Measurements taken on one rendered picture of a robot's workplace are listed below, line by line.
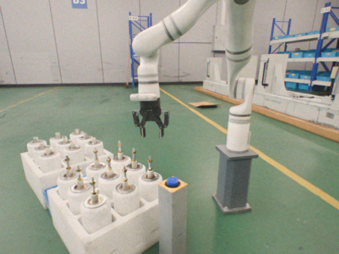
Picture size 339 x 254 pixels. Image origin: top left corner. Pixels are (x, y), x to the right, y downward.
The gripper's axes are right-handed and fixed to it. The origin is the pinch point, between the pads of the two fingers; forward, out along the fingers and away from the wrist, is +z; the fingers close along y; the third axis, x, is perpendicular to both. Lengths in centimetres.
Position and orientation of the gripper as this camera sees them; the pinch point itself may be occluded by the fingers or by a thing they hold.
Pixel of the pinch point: (152, 134)
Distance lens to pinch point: 82.2
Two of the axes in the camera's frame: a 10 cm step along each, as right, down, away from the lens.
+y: -9.7, -0.4, 2.4
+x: -2.4, 3.2, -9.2
